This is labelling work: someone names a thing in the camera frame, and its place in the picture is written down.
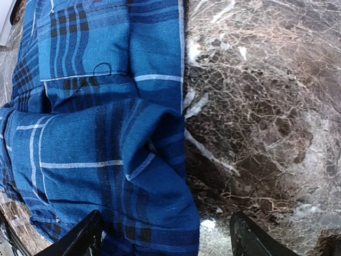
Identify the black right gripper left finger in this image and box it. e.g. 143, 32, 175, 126
36, 210, 103, 256

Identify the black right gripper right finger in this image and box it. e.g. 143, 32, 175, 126
230, 211, 296, 256

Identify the blue plaid long sleeve shirt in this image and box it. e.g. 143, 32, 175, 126
1, 1, 200, 255

